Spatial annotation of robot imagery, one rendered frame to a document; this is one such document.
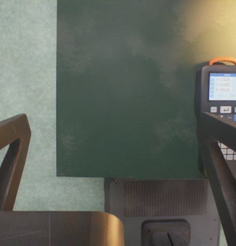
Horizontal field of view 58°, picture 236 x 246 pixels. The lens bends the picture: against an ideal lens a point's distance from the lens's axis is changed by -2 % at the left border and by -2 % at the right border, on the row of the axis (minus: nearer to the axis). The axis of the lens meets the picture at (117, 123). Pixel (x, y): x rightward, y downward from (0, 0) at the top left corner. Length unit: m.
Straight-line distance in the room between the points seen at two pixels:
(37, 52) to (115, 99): 0.88
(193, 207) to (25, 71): 1.03
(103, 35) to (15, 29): 0.92
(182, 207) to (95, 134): 0.71
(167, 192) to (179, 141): 0.59
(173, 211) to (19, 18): 1.17
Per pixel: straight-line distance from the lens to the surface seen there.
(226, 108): 0.40
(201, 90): 0.38
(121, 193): 0.95
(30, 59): 1.22
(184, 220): 1.04
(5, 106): 1.26
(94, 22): 0.40
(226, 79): 0.40
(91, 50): 0.39
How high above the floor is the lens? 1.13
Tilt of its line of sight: 84 degrees down
